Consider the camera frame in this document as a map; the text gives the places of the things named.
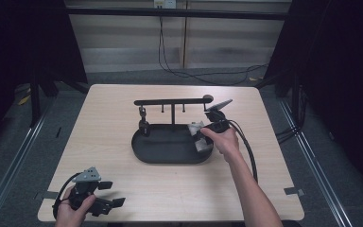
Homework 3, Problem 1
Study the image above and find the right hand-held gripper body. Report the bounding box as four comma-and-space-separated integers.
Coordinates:
200, 98, 233, 133

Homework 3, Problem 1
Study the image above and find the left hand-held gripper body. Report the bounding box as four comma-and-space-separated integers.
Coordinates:
67, 166, 114, 218

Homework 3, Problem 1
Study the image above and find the grey patterned key pouch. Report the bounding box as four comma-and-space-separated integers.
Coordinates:
186, 120, 215, 153

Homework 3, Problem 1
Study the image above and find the black key rack with tray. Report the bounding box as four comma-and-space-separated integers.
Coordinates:
130, 94, 216, 166

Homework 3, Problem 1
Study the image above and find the car key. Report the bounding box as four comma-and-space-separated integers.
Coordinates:
138, 106, 152, 137

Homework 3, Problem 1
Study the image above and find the person's right hand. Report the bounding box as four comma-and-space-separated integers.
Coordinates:
199, 127, 241, 164

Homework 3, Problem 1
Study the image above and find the person's left hand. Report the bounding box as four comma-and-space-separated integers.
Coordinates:
54, 185, 97, 227

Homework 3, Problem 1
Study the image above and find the grey tape strip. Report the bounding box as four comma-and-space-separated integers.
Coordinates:
283, 186, 305, 197
33, 190, 60, 201

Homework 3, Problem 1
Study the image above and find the black metal stand leg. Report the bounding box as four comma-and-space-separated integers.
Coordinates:
28, 80, 43, 129

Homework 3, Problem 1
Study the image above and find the yellow floor tape piece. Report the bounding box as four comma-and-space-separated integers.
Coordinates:
17, 94, 31, 107

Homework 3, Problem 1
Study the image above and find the dark curtain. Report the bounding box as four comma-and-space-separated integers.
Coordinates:
0, 0, 88, 155
263, 0, 363, 193

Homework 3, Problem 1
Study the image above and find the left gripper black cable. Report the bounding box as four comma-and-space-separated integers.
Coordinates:
52, 171, 83, 219

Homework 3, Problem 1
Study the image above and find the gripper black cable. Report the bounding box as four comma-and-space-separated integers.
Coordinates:
52, 171, 83, 219
227, 118, 259, 184

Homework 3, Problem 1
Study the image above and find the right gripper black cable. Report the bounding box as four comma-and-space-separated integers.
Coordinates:
227, 118, 259, 184

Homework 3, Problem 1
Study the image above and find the black floor cable bundle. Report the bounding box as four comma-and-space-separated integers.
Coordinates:
274, 125, 301, 146

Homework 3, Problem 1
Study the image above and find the aluminium floor rail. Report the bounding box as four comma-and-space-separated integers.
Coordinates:
278, 97, 355, 227
0, 96, 57, 227

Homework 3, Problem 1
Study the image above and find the black hanging wall cable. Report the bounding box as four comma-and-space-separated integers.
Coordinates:
157, 15, 269, 87

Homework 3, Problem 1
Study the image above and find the black horizontal frame bar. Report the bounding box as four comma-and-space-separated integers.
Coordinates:
65, 7, 293, 21

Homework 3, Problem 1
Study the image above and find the white wall socket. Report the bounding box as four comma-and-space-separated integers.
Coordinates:
153, 0, 178, 9

